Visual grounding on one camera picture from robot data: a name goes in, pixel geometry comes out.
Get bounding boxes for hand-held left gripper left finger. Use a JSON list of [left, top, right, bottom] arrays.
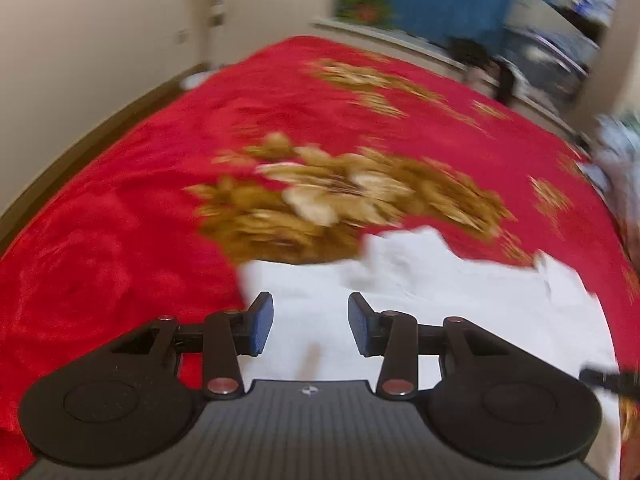
[[107, 291, 275, 401]]

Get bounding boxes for white garment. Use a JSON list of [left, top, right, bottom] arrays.
[[240, 225, 618, 480]]

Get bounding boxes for red floral blanket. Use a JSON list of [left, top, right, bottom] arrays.
[[0, 35, 640, 473]]

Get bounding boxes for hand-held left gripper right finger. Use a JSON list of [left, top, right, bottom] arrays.
[[348, 292, 508, 401]]

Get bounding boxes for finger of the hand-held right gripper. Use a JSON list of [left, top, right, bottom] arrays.
[[580, 367, 640, 401]]

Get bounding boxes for black bag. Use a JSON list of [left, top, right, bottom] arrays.
[[446, 36, 501, 79]]

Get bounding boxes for potted green plant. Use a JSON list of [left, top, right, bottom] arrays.
[[337, 0, 394, 29]]

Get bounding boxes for plaid duvet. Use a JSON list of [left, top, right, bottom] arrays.
[[587, 112, 640, 233]]

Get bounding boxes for black cloth item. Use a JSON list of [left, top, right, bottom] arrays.
[[494, 57, 522, 107]]

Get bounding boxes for white standing fan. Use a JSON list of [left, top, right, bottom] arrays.
[[179, 0, 242, 88]]

